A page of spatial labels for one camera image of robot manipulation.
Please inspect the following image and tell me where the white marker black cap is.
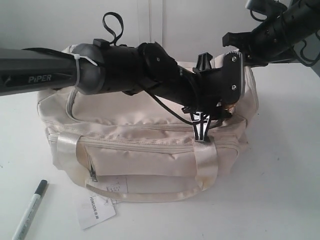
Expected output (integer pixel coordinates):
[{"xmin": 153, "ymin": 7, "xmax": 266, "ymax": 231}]
[{"xmin": 11, "ymin": 179, "xmax": 48, "ymax": 240}]

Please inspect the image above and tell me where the cream fabric duffel bag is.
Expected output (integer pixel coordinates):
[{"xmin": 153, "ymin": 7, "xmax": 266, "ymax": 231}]
[{"xmin": 36, "ymin": 43, "xmax": 260, "ymax": 204}]

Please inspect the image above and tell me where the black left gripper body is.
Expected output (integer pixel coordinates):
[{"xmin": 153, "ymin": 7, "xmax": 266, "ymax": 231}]
[{"xmin": 149, "ymin": 57, "xmax": 231, "ymax": 118}]

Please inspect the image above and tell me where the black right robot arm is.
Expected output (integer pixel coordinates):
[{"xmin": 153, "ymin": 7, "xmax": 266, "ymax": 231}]
[{"xmin": 190, "ymin": 0, "xmax": 320, "ymax": 142}]

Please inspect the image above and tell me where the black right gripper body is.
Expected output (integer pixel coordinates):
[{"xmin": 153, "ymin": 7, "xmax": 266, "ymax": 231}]
[{"xmin": 246, "ymin": 9, "xmax": 305, "ymax": 67}]

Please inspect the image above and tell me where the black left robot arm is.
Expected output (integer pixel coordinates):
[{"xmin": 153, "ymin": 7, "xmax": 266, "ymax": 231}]
[{"xmin": 0, "ymin": 39, "xmax": 231, "ymax": 120}]

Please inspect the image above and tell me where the white paper hang tag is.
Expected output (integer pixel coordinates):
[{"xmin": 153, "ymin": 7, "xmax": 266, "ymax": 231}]
[{"xmin": 72, "ymin": 190, "xmax": 116, "ymax": 230}]

